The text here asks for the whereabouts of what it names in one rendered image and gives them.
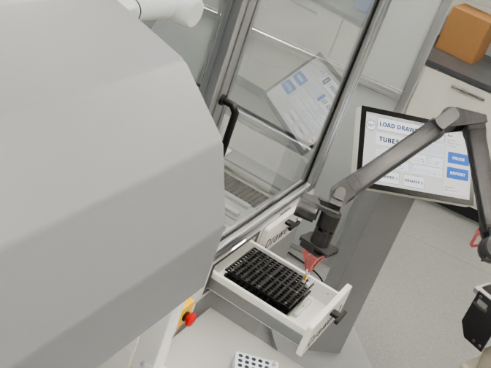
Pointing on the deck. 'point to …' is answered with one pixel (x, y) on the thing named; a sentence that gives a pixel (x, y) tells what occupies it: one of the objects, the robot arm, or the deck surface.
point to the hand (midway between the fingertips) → (308, 268)
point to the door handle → (229, 120)
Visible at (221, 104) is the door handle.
